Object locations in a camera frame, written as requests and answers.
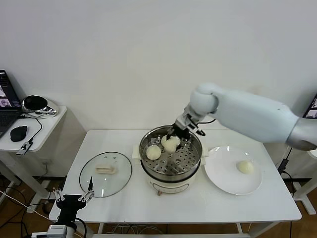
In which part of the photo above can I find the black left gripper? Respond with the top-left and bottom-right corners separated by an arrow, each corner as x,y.
52,176 -> 95,224

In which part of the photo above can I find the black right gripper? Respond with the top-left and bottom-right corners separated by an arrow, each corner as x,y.
166,116 -> 193,152

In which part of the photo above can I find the white steamed baozi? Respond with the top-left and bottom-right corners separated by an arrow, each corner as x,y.
146,145 -> 161,160
237,160 -> 255,176
160,135 -> 174,147
164,138 -> 181,153

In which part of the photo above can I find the round glass pot lid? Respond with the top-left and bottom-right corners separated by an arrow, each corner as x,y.
79,151 -> 133,198

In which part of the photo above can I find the perforated steel steamer basket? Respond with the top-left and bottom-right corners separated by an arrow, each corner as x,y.
138,125 -> 203,183

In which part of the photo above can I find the white electric cooker base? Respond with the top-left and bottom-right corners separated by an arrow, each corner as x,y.
132,145 -> 210,198

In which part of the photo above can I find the white round plate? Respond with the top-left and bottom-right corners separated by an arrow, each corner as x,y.
204,145 -> 263,196

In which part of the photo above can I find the grey usb hub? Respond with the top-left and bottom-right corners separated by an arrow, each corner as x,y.
16,141 -> 34,156

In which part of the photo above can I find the black computer mouse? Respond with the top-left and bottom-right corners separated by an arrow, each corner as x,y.
9,125 -> 28,143

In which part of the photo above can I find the black open laptop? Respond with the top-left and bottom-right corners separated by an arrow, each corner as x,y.
302,93 -> 317,119
0,70 -> 23,139

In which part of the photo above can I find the chrome and black headset device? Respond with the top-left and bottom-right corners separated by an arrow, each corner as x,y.
21,95 -> 60,117

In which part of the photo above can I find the black power adapter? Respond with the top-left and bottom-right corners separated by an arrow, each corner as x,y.
277,159 -> 289,174

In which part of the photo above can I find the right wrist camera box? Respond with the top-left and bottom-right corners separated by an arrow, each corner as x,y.
186,113 -> 207,137

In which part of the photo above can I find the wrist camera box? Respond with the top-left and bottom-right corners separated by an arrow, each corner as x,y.
46,224 -> 68,238
186,113 -> 207,137

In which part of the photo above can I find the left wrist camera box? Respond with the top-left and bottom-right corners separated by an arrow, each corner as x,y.
46,224 -> 68,238

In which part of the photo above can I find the white floor cable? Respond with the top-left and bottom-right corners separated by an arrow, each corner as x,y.
0,190 -> 57,228

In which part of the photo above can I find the white cable tangle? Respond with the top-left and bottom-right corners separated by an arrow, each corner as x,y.
106,223 -> 164,235

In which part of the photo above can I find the black usb hub cable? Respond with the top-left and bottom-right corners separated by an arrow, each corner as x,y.
16,114 -> 43,145

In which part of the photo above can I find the white table frame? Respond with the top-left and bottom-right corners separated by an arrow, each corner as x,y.
98,222 -> 282,235

